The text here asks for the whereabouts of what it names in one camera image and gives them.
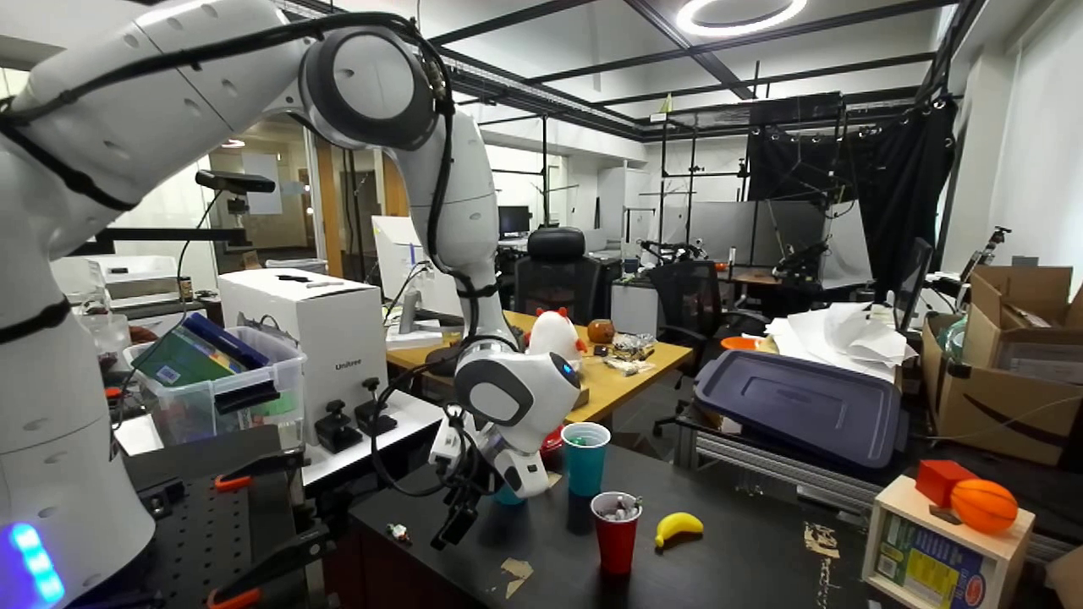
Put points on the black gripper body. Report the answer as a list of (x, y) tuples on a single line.
[(476, 483)]

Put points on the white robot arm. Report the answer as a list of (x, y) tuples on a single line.
[(136, 124)]

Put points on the blue plastic cup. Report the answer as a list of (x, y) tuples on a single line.
[(510, 497), (586, 461)]

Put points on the white sweet green brown wrapper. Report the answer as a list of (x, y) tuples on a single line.
[(396, 529)]

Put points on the red plastic cup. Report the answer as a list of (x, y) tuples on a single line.
[(617, 545)]

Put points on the red plastic bowl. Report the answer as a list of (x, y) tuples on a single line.
[(553, 452)]

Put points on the black hand controller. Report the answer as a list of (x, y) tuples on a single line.
[(375, 422), (337, 431)]

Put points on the white side table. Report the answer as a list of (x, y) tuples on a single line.
[(350, 458)]

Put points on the tan flat box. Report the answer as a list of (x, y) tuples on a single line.
[(580, 396)]

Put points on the white hard hat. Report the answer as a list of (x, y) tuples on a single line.
[(553, 337)]

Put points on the wooden desk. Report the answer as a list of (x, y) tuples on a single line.
[(632, 383)]

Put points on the brown ball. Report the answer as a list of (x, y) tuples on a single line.
[(600, 333)]

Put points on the clear round container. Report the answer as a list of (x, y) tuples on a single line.
[(632, 354)]

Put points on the yellow toy banana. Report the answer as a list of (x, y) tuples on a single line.
[(679, 529)]

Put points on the white carton box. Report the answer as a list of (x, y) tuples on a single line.
[(326, 339)]

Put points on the black office chair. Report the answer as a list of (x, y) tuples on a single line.
[(687, 300), (559, 273)]

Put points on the white backed monitor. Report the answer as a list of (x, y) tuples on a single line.
[(394, 258)]

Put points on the black perforated metal cart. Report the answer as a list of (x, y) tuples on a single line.
[(190, 529)]

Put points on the clear plastic bin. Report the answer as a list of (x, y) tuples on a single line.
[(203, 409)]

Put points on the blue book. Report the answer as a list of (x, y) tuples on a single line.
[(230, 343)]

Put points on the orange bowl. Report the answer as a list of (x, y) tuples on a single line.
[(735, 343)]

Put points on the green book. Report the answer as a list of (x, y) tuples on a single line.
[(181, 361)]

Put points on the dark blue tote lid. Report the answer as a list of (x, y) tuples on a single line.
[(799, 408)]

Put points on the white paper pile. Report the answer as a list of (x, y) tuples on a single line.
[(840, 333)]

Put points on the wooden toy box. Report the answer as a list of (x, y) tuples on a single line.
[(924, 563)]

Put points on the red toy block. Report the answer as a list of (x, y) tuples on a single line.
[(935, 479)]

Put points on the black curtain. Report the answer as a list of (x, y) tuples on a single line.
[(858, 156)]

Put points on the green bottle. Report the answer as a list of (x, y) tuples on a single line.
[(955, 339)]

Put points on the orange toy ball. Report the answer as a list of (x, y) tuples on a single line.
[(984, 510)]

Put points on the large cardboard box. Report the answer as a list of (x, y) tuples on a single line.
[(1002, 417)]

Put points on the open cardboard box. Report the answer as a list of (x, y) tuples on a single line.
[(1018, 291)]

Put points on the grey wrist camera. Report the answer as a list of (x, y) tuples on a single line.
[(447, 442)]

